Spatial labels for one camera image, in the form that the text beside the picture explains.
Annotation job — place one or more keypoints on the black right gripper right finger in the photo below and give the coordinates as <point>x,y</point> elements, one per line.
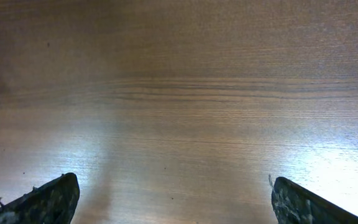
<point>294,204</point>

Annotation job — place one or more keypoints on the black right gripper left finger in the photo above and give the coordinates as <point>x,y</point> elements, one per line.
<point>54,202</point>

